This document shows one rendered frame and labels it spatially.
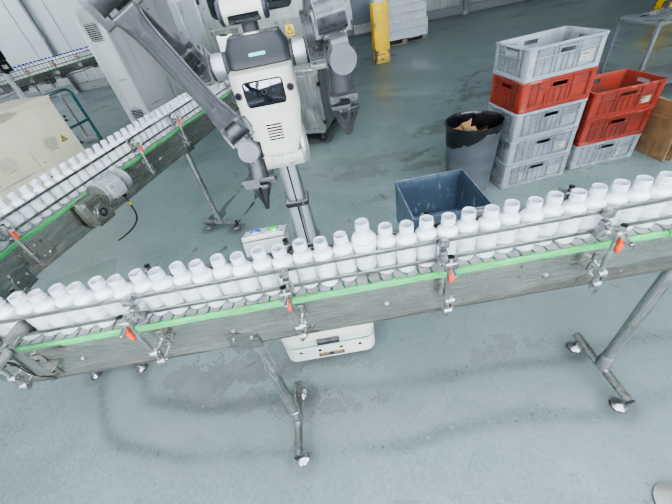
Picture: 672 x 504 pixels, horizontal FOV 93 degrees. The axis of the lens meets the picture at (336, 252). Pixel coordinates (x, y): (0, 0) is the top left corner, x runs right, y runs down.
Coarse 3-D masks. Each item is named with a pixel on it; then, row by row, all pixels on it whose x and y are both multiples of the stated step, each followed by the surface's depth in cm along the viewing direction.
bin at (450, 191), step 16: (432, 176) 147; (448, 176) 148; (464, 176) 144; (400, 192) 140; (416, 192) 152; (432, 192) 153; (448, 192) 154; (464, 192) 147; (480, 192) 131; (400, 208) 146; (416, 208) 158; (432, 208) 159; (448, 208) 160; (480, 208) 123; (416, 224) 126
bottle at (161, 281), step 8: (152, 272) 91; (160, 272) 90; (152, 280) 90; (160, 280) 91; (168, 280) 92; (160, 288) 91; (168, 288) 92; (160, 296) 93; (168, 296) 93; (176, 296) 95; (168, 304) 95; (176, 304) 96; (176, 312) 98
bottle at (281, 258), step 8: (272, 248) 89; (280, 248) 91; (280, 256) 89; (288, 256) 91; (280, 264) 90; (288, 264) 90; (296, 272) 95; (280, 280) 94; (296, 280) 96; (296, 288) 97
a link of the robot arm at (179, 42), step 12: (96, 0) 64; (108, 0) 65; (120, 0) 66; (108, 12) 67; (144, 12) 79; (156, 24) 84; (168, 36) 90; (180, 36) 96; (180, 48) 96; (192, 48) 99
